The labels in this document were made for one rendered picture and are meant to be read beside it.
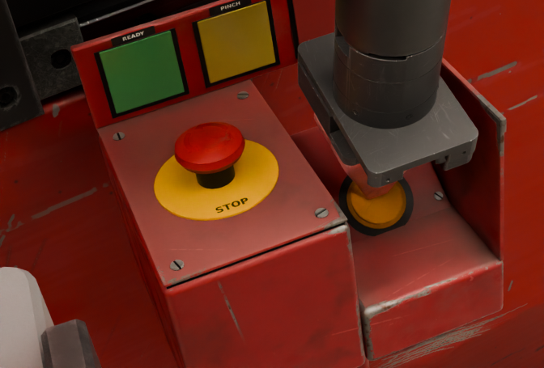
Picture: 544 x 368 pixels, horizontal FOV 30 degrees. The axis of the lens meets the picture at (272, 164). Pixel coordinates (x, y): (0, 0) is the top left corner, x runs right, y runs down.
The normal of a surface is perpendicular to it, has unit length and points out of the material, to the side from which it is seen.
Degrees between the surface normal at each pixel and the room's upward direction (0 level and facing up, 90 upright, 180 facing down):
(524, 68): 90
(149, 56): 90
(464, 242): 0
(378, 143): 16
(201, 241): 0
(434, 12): 105
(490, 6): 90
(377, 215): 35
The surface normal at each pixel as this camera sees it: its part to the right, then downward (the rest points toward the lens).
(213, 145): -0.11, -0.74
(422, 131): -0.03, -0.60
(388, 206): 0.09, -0.32
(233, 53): 0.35, 0.54
